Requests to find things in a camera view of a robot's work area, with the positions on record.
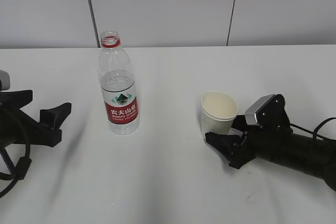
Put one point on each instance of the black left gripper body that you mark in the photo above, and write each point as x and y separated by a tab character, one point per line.
19	128

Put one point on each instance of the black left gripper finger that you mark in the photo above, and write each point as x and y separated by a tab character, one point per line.
53	118
16	98

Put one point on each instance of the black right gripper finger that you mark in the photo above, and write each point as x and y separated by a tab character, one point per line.
225	144
239	126

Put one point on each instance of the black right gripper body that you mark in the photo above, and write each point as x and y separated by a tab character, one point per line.
258	142

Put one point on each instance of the white paper cup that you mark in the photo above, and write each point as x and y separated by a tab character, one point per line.
218	112

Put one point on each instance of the Nongfu Spring water bottle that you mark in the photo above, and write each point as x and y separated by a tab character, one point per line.
117	82

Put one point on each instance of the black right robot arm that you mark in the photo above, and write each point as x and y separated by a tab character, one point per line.
281	146

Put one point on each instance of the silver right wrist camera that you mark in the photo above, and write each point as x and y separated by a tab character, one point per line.
266	111

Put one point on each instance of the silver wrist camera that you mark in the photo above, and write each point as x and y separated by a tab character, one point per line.
266	111
4	80

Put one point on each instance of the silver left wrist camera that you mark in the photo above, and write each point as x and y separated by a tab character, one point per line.
4	80

